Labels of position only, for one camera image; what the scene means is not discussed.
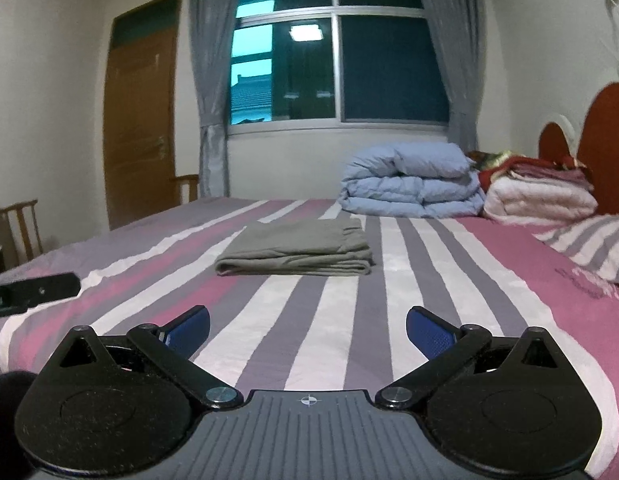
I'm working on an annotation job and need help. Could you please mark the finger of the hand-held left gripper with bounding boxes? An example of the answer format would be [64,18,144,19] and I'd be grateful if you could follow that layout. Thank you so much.
[10,272,81,312]

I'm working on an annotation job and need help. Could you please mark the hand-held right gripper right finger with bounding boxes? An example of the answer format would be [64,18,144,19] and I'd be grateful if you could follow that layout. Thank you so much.
[374,306,560,411]

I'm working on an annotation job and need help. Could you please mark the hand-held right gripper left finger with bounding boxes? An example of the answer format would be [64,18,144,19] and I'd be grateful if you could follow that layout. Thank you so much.
[59,305,242,408]

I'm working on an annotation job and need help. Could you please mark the grey pants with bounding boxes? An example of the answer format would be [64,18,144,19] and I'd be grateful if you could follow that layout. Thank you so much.
[214,217,375,277]

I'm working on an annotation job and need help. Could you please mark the wooden chair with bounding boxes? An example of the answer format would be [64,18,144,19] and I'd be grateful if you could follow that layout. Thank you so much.
[173,174,200,206]
[0,200,43,266]

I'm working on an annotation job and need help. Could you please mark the striped bed sheet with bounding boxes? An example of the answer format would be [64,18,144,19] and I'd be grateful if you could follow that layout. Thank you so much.
[0,197,619,480]

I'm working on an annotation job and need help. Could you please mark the folded light blue duvet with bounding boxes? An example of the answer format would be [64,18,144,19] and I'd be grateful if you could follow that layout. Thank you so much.
[338,142,486,219]

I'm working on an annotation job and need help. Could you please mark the folded pink blanket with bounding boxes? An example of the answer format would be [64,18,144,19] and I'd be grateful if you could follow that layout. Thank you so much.
[482,172,599,223]

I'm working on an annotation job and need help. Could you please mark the striped pillow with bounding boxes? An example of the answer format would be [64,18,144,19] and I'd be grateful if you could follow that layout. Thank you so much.
[532,214,619,302]

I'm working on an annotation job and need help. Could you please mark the brown wooden door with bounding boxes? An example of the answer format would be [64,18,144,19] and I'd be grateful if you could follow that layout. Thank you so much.
[103,25,177,231]

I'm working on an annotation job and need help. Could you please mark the folded red blanket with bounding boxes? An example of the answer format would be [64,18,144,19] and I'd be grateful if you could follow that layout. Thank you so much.
[467,150,593,191]

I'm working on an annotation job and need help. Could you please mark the grey curtain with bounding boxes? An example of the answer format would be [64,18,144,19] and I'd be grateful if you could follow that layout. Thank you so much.
[409,0,486,155]
[189,0,247,199]

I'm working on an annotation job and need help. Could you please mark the red wooden headboard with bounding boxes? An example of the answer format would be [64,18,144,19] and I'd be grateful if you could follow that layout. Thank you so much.
[538,82,619,216]

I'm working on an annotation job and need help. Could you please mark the sliding glass window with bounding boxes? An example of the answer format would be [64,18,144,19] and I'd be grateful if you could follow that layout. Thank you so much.
[226,0,453,135]

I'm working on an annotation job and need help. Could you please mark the green transom window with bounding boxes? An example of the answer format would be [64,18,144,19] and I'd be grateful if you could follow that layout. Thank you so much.
[112,0,183,47]

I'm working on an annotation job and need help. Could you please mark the white wall cable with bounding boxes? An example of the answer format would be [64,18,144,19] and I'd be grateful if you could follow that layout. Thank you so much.
[597,0,619,82]

